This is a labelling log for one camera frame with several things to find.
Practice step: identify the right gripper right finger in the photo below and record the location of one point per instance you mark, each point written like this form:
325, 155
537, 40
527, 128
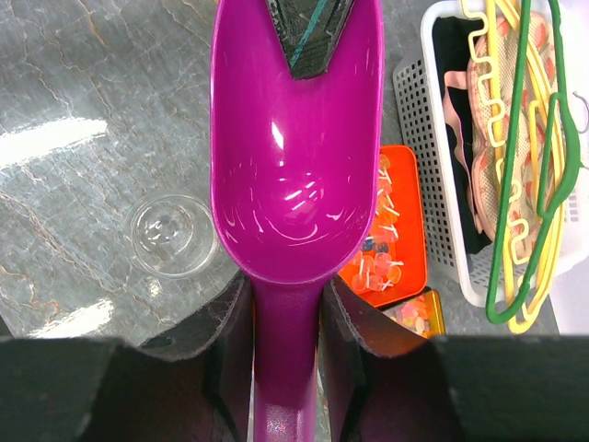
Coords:
382, 381

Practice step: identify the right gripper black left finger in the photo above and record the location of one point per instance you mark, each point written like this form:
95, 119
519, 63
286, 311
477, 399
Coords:
220, 334

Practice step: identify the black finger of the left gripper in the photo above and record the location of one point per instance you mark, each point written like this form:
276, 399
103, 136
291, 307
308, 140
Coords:
309, 32

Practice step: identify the gold tin of gummies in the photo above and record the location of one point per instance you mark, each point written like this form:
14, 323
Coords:
421, 314

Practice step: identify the orange tray of lollipops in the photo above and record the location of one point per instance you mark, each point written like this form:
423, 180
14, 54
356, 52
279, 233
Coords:
391, 264

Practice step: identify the purple plastic scoop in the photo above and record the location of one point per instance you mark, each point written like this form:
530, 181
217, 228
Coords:
293, 175

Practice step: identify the clear glass jar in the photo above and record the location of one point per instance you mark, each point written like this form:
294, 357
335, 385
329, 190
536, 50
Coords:
170, 234

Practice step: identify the white plastic basket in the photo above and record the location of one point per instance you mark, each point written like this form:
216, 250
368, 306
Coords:
420, 109

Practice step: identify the black garment in basket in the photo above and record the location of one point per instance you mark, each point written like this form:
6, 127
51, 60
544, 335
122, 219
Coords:
450, 42

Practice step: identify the yellow clothes hanger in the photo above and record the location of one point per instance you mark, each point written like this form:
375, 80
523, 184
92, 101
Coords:
489, 78

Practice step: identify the green clothes hanger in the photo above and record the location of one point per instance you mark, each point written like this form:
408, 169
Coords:
556, 165

